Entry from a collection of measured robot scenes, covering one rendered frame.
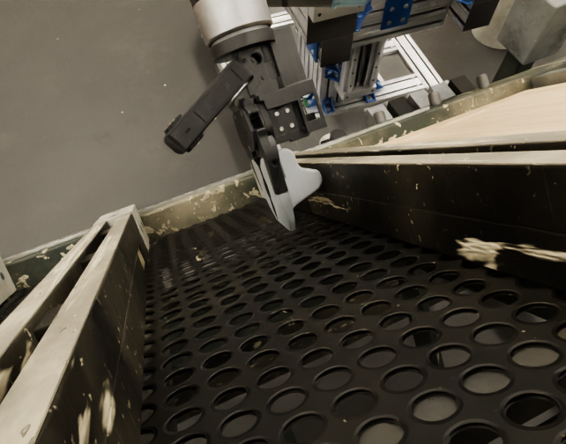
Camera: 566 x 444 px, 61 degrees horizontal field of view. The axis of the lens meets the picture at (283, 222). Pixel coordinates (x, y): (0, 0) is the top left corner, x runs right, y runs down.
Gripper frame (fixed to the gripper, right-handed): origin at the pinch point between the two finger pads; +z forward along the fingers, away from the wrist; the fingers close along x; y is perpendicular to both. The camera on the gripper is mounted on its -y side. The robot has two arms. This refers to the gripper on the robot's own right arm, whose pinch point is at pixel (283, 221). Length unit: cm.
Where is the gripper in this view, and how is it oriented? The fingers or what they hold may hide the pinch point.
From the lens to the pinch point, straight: 54.0
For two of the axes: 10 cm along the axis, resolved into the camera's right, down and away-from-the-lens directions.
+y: 9.1, -3.6, 2.1
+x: -2.7, -1.2, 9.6
